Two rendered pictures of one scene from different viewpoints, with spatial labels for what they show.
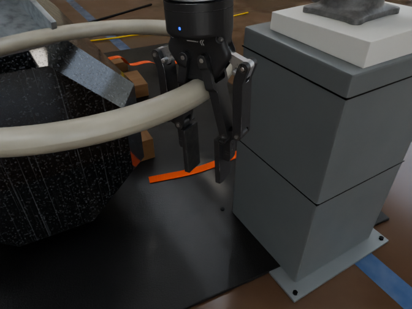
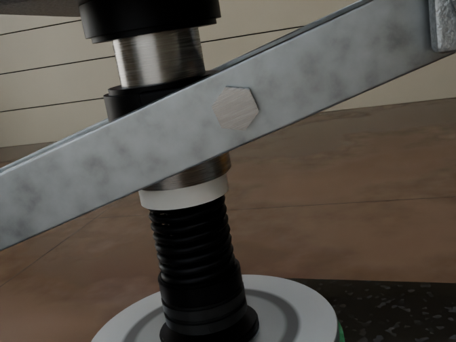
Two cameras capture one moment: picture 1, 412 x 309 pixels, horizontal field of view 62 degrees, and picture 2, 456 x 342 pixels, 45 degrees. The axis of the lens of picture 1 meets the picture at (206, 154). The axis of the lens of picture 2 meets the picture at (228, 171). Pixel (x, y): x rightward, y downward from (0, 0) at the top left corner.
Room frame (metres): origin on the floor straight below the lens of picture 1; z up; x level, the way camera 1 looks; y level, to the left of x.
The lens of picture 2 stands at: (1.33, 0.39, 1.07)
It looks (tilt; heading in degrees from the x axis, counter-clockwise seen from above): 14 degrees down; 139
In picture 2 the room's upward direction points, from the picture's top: 9 degrees counter-clockwise
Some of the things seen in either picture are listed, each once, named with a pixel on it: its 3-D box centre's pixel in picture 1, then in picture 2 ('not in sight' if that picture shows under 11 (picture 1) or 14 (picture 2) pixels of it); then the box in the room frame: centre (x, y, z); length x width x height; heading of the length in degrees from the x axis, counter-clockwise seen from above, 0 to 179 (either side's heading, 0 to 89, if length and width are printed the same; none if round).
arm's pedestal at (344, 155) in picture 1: (316, 148); not in sight; (0.97, -0.39, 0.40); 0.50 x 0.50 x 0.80; 31
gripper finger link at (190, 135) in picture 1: (190, 147); not in sight; (0.40, 0.02, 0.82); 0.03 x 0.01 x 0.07; 148
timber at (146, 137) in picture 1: (133, 136); not in sight; (1.52, 0.39, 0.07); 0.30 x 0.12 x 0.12; 28
